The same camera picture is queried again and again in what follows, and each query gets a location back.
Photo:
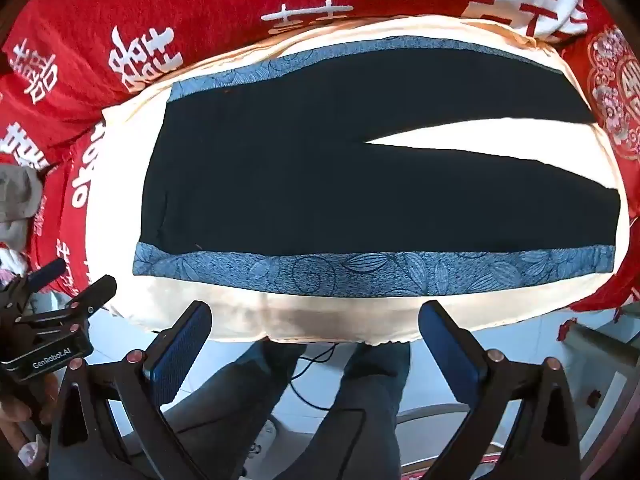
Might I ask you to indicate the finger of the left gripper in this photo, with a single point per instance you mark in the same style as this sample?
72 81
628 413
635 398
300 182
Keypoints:
91 299
37 280

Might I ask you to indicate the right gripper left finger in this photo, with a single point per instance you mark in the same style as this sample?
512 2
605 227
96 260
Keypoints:
85 441

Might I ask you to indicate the person leg jeans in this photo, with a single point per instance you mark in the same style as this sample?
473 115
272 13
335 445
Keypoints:
356 439
219 422

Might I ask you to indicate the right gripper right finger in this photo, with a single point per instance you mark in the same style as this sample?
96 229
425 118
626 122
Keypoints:
543 442

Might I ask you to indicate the white slipper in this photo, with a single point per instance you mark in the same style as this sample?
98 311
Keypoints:
260 447

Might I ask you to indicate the person right leg jeans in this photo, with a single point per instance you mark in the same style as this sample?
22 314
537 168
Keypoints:
356 439

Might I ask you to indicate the person left leg jeans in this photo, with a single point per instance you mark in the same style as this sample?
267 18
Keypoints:
219 422

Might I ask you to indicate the red embroidered floral cushion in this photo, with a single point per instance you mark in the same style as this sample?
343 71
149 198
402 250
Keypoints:
608 72

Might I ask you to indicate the black pants blue trim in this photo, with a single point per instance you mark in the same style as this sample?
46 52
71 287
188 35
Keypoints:
395 167

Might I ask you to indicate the red blanket white characters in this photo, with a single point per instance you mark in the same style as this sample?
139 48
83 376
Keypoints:
65 61

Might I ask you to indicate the grey plush toy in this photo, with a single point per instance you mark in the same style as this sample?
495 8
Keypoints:
20 197

